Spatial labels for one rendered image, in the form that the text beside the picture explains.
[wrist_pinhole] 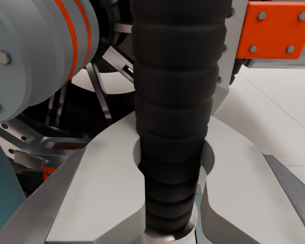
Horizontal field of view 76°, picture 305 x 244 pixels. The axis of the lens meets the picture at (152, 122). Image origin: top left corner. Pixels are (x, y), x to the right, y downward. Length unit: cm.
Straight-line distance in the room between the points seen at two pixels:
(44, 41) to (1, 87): 5
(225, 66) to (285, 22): 9
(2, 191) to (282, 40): 47
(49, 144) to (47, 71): 30
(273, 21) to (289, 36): 3
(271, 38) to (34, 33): 28
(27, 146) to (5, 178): 10
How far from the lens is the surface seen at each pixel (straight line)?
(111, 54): 42
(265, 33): 32
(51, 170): 48
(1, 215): 43
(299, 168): 155
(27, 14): 20
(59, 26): 22
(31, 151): 48
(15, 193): 42
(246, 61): 56
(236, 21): 31
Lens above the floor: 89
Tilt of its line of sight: 32 degrees down
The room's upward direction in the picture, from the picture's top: straight up
